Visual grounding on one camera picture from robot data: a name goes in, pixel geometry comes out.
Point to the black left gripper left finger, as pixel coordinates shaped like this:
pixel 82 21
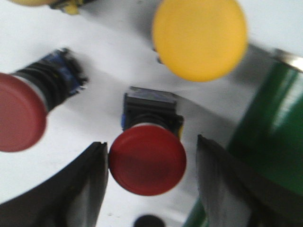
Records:
pixel 71 198

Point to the red mushroom push button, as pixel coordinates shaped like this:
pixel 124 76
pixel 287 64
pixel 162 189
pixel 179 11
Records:
pixel 148 158
pixel 29 94

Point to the yellow button at top edge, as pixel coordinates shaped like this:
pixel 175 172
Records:
pixel 70 7

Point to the black round object at bottom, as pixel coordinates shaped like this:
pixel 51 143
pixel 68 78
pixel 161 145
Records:
pixel 149 221

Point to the green conveyor belt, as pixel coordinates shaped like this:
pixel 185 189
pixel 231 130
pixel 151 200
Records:
pixel 269 139

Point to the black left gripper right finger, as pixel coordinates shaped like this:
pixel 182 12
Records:
pixel 235 195

